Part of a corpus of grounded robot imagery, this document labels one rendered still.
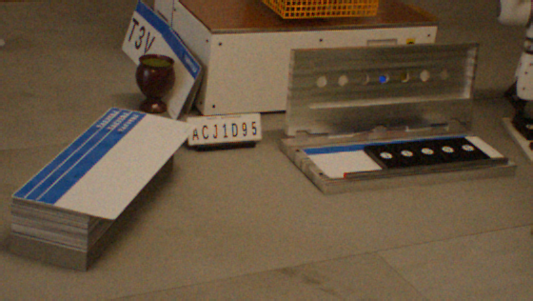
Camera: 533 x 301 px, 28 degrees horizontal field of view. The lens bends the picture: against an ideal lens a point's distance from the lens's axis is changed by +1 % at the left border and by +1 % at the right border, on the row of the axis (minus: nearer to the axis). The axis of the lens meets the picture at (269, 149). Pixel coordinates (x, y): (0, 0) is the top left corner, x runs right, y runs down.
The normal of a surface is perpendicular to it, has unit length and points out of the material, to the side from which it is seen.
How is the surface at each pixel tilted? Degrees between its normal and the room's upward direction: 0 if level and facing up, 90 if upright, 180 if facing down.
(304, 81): 83
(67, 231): 90
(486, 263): 0
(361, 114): 83
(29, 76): 0
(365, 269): 0
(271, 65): 90
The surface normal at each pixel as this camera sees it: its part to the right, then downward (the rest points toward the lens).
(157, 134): 0.12, -0.90
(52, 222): -0.26, 0.38
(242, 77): 0.41, 0.43
